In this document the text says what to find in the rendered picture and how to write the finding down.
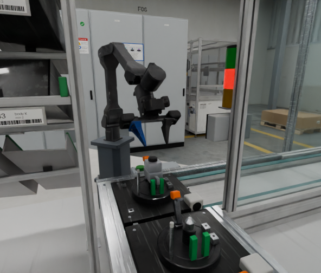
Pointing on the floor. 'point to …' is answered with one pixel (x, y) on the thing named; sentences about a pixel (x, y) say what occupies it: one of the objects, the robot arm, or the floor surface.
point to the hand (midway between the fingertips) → (154, 134)
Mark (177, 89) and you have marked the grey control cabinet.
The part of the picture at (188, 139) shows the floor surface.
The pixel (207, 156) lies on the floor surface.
